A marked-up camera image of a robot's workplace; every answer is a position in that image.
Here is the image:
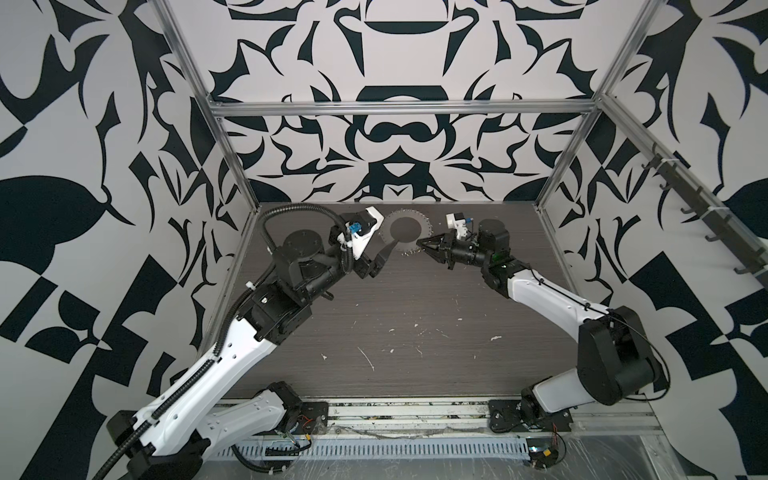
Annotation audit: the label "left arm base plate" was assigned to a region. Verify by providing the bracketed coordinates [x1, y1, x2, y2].
[282, 401, 329, 435]

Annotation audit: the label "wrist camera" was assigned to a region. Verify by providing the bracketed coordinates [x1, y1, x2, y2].
[446, 212, 473, 241]
[334, 206, 384, 260]

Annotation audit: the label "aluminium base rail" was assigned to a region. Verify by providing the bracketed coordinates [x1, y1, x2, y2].
[304, 396, 664, 439]

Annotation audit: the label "wall hook rail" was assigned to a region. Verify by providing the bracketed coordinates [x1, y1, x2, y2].
[641, 143, 768, 277]

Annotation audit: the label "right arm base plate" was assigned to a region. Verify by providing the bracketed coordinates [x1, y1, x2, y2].
[487, 398, 572, 434]

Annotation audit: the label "black corrugated cable conduit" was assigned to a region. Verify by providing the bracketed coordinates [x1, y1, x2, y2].
[89, 202, 355, 480]

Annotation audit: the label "left electronics board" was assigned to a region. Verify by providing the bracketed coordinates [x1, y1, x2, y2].
[264, 436, 313, 457]

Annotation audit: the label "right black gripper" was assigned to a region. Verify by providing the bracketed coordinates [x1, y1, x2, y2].
[420, 231, 495, 272]

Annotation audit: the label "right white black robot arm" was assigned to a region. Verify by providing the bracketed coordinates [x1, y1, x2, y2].
[417, 219, 667, 432]

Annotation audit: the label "white slotted cable duct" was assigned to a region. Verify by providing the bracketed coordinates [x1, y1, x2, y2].
[238, 437, 528, 461]

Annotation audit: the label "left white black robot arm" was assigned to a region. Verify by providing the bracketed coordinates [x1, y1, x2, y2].
[95, 220, 395, 479]

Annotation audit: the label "right electronics board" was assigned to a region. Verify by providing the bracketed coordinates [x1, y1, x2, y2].
[526, 434, 567, 470]

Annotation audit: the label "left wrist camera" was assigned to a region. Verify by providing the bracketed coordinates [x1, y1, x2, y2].
[334, 206, 384, 260]

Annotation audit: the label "electronics board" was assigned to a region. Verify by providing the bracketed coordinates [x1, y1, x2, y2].
[526, 434, 567, 470]
[264, 436, 313, 457]

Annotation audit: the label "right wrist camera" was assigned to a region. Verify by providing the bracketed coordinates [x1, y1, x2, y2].
[446, 212, 473, 241]

